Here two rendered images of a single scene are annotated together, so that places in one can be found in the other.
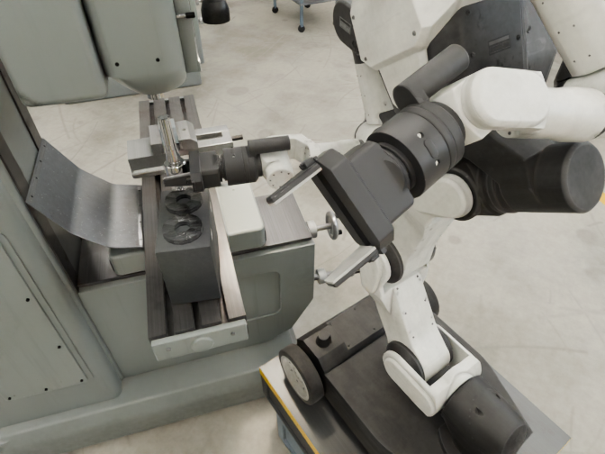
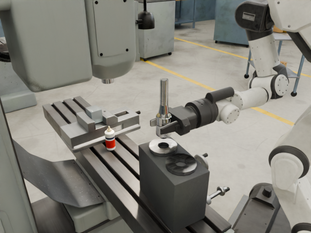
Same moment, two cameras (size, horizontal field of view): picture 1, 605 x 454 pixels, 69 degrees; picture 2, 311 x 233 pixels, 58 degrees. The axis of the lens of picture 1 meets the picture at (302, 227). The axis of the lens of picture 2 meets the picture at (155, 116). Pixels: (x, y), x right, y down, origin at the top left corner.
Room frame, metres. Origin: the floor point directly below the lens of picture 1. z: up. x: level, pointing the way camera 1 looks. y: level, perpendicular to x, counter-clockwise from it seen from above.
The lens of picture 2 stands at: (0.14, 0.55, 1.65)
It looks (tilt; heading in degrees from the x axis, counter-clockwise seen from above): 28 degrees down; 341
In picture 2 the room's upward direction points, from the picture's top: straight up
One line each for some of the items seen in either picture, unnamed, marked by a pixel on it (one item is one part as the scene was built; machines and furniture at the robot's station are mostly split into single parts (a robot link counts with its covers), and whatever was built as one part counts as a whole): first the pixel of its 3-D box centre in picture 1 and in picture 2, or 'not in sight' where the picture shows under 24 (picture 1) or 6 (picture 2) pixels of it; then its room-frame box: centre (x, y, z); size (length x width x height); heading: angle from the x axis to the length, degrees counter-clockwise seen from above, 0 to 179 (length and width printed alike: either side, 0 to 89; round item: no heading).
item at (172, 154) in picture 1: (168, 140); (164, 97); (0.82, 0.29, 1.32); 0.03 x 0.03 x 0.11
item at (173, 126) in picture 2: (177, 181); (170, 129); (0.79, 0.28, 1.23); 0.06 x 0.02 x 0.03; 103
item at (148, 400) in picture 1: (158, 351); not in sight; (1.04, 0.64, 0.10); 1.20 x 0.60 x 0.20; 106
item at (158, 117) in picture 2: (175, 163); (163, 116); (0.82, 0.29, 1.26); 0.05 x 0.05 x 0.01
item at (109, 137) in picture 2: not in sight; (109, 137); (1.15, 0.40, 1.01); 0.04 x 0.04 x 0.11
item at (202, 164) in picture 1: (217, 168); (187, 117); (0.84, 0.20, 1.23); 0.13 x 0.12 x 0.10; 13
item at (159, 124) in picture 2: (177, 175); (163, 125); (0.82, 0.29, 1.23); 0.05 x 0.05 x 0.06
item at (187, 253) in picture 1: (190, 242); (171, 179); (0.77, 0.28, 1.06); 0.22 x 0.12 x 0.20; 10
